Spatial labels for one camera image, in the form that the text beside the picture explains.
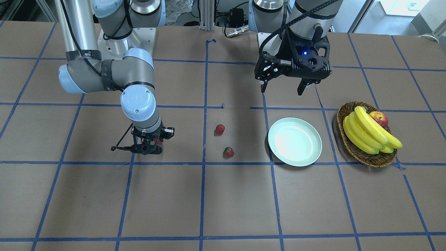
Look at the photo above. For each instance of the black power adapter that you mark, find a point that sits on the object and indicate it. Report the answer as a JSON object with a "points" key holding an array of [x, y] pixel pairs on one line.
{"points": [[236, 18]]}

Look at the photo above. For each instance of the yellow banana bunch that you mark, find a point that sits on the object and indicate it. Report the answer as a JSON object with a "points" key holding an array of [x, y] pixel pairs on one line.
{"points": [[367, 134]]}

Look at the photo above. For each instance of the brown wicker basket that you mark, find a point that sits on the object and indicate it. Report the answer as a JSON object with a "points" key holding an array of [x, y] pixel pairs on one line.
{"points": [[347, 149]]}

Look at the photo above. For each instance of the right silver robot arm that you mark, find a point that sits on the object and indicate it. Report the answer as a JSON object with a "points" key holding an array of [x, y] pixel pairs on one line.
{"points": [[86, 72]]}

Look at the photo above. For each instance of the aluminium frame post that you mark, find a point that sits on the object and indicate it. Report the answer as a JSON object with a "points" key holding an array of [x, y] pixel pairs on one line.
{"points": [[207, 14]]}

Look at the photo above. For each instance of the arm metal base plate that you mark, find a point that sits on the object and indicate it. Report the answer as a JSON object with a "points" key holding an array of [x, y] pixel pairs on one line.
{"points": [[139, 43], [262, 38]]}

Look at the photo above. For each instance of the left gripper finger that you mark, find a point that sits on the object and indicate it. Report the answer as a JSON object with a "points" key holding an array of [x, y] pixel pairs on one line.
{"points": [[264, 85], [303, 84]]}

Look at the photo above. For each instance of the silver cylindrical connector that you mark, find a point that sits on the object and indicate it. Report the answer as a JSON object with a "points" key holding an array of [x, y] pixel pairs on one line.
{"points": [[237, 31]]}

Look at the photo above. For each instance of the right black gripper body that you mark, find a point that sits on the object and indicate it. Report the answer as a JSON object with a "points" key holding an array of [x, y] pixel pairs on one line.
{"points": [[155, 134]]}

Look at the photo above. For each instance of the pale green plate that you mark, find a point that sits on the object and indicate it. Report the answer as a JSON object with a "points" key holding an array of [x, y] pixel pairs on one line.
{"points": [[295, 142]]}

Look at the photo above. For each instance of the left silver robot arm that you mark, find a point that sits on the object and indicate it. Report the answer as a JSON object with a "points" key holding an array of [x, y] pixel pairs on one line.
{"points": [[308, 19]]}

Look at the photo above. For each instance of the red apple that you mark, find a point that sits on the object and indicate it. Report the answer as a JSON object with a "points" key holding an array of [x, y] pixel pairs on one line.
{"points": [[380, 118]]}

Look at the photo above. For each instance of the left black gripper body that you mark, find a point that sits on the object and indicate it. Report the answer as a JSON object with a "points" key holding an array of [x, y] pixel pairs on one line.
{"points": [[287, 49]]}

